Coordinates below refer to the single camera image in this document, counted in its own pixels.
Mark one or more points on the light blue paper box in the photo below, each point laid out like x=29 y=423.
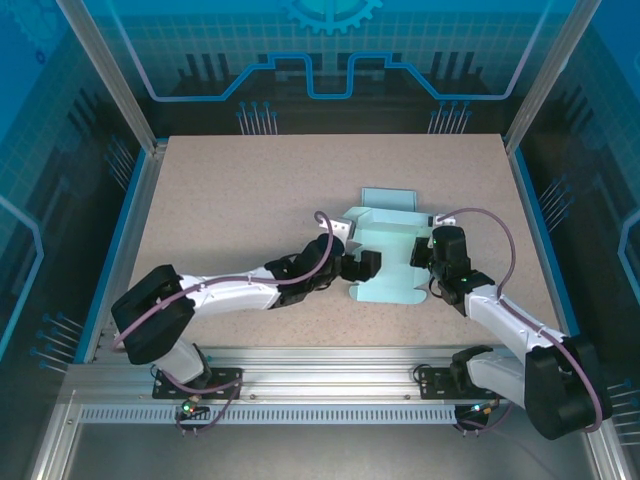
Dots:
x=390 y=285
x=387 y=199

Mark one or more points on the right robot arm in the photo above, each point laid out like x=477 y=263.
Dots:
x=565 y=390

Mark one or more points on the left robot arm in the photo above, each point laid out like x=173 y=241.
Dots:
x=150 y=310

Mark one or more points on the blue table edge strip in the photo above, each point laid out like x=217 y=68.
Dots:
x=123 y=220
x=537 y=220

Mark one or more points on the power connector with lights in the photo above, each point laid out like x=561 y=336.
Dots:
x=189 y=407
x=482 y=409

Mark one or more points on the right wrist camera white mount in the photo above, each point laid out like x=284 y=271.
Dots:
x=440 y=219

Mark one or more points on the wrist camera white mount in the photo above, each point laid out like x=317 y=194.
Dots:
x=342 y=231
x=440 y=219

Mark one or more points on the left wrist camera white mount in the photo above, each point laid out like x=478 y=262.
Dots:
x=342 y=231

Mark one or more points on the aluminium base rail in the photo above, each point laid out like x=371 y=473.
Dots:
x=325 y=375

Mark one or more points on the aluminium table side rail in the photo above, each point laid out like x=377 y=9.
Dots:
x=140 y=210

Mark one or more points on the aluminium frame post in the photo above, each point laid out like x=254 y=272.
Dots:
x=121 y=85
x=543 y=85

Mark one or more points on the aluminium lower frame rail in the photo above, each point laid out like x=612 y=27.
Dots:
x=615 y=460
x=52 y=440

